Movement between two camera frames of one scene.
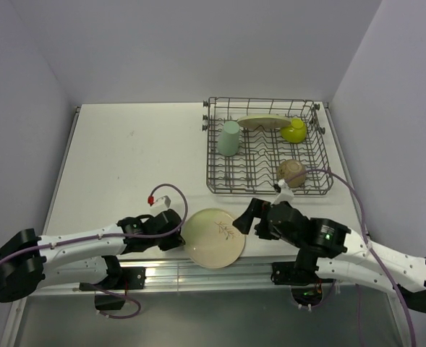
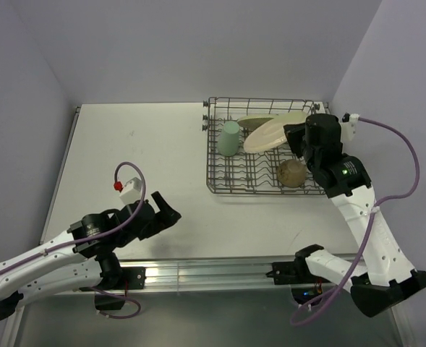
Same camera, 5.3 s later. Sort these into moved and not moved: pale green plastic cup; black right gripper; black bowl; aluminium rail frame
Moved: black right gripper
Not moved: pale green plastic cup; aluminium rail frame; black bowl
